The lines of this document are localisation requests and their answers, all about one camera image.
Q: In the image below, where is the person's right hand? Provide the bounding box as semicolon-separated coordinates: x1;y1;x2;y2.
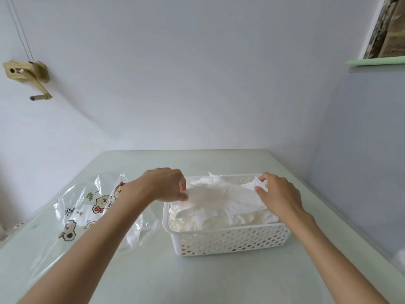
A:
254;172;316;234

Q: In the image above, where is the pale green shelf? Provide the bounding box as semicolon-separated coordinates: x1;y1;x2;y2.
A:
345;56;405;67

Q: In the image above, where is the brass wall crank winch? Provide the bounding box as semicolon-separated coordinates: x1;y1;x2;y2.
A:
3;60;53;102

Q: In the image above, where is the white perforated plastic basket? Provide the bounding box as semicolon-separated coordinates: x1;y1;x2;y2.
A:
162;174;292;258

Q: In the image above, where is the clear bear-print plastic bag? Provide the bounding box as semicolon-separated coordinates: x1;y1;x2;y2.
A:
30;172;160;276

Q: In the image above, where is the stack of white gloves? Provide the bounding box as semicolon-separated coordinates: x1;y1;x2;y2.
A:
167;174;280;233

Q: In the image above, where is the person's left hand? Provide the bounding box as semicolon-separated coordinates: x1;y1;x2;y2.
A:
139;167;188;203

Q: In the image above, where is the thin steel winch cable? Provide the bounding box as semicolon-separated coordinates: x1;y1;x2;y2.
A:
6;0;34;63

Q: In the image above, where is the person's left forearm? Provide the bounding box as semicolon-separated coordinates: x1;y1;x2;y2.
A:
17;179;157;304

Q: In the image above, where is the person's right forearm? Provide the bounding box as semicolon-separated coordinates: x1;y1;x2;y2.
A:
291;215;390;304

